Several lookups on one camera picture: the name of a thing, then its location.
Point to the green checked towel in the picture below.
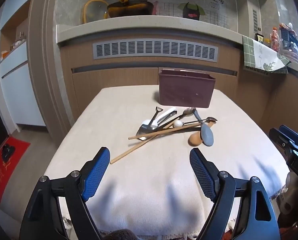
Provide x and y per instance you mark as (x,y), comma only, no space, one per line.
(253,53)

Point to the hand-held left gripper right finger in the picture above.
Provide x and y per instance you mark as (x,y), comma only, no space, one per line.
(201,173)

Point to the brown fuzzy cushion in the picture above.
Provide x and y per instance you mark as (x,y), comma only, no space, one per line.
(121,235)

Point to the wooden chopstick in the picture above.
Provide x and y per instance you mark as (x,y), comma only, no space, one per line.
(129,151)
(164,131)

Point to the cartoon wall sticker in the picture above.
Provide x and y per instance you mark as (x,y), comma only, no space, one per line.
(191,2)

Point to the grey vent grille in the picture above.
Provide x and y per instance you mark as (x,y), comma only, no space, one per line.
(155,50)

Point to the metal shovel-shaped spoon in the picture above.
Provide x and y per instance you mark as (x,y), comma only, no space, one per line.
(149,125)

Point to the white louvered panel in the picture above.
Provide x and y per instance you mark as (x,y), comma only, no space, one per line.
(256,20)

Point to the beige kitchen counter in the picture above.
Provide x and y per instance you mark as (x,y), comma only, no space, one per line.
(144,25)

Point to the maroon plastic utensil box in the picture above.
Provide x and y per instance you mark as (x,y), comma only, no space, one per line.
(186,90)

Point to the white shelf cabinet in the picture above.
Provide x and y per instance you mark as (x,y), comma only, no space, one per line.
(16,85)

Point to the white ceramic spoon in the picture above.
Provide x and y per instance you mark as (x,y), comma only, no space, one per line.
(167,112)

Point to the grey silicone spoon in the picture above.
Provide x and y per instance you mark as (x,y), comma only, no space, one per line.
(207,135)

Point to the snack packets on counter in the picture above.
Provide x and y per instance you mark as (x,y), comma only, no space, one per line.
(291,42)

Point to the wooden spoon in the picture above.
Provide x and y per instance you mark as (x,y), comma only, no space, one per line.
(195,140)

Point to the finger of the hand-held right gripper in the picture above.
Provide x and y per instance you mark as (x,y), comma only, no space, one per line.
(278,137)
(290,132)

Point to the wooden kitchen cabinet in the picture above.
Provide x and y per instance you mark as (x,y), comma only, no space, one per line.
(114,77)

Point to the red floor mat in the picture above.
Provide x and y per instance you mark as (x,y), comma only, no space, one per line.
(4,170)

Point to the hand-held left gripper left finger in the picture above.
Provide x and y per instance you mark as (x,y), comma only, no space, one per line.
(96,172)

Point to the brown metal spoon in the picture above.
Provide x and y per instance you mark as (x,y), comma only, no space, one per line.
(189,111)

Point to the glass lid with yellow rim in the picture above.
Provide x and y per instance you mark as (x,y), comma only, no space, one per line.
(89,10)

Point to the red snack bag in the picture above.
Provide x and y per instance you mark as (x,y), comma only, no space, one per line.
(275,40)

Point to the black shoes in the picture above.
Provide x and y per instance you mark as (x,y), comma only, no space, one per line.
(8,152)

